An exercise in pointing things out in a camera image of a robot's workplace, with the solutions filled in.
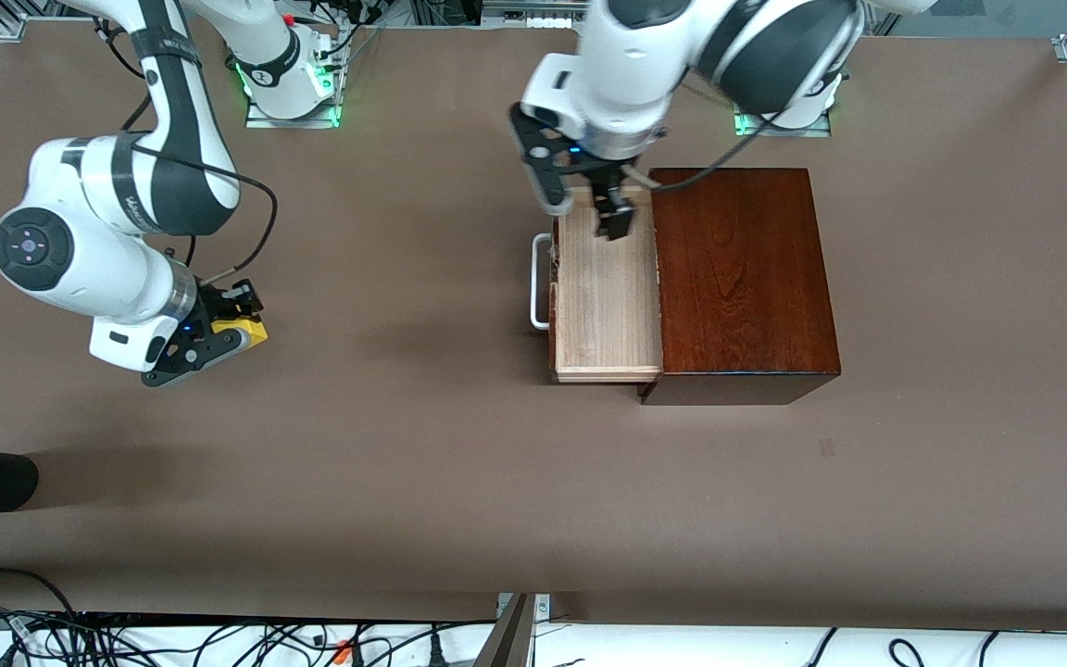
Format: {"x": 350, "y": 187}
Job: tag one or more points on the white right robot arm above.
{"x": 80, "y": 250}

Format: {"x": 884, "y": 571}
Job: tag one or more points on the aluminium frame post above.
{"x": 510, "y": 639}

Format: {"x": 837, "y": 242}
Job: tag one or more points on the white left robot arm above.
{"x": 626, "y": 74}

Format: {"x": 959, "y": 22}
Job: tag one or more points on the white power strip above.
{"x": 533, "y": 20}

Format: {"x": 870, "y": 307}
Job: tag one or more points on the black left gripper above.
{"x": 610, "y": 197}

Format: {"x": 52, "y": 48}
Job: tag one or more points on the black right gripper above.
{"x": 215, "y": 307}

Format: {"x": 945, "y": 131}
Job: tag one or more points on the dark wooden drawer cabinet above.
{"x": 737, "y": 278}

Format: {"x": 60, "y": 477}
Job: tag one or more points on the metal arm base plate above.
{"x": 260, "y": 122}
{"x": 779, "y": 132}

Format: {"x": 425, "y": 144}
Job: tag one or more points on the orange plug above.
{"x": 343, "y": 654}

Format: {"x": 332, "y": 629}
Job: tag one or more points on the yellow block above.
{"x": 256, "y": 333}

